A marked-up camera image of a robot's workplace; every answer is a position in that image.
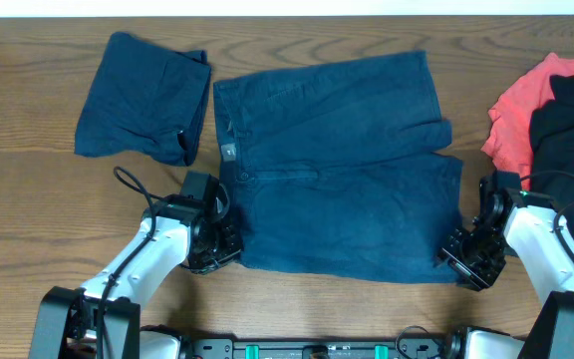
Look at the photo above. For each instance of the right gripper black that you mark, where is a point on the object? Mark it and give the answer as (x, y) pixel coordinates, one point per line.
(476, 279)

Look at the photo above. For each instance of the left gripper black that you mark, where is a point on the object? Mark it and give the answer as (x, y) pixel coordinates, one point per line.
(222, 244)

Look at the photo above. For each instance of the navy blue shorts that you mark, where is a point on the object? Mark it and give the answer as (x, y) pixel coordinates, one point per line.
(340, 169)

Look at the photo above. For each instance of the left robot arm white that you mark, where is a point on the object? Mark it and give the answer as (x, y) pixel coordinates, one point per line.
(102, 317)

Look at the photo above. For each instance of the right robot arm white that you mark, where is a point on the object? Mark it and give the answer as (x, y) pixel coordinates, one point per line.
(532, 227)

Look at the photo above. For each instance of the red garment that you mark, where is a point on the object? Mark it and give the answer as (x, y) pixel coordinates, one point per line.
(508, 143)

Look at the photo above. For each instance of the folded navy cloth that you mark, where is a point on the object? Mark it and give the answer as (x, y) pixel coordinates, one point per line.
(145, 98)

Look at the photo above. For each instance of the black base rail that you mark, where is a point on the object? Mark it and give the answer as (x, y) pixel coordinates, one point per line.
(317, 349)

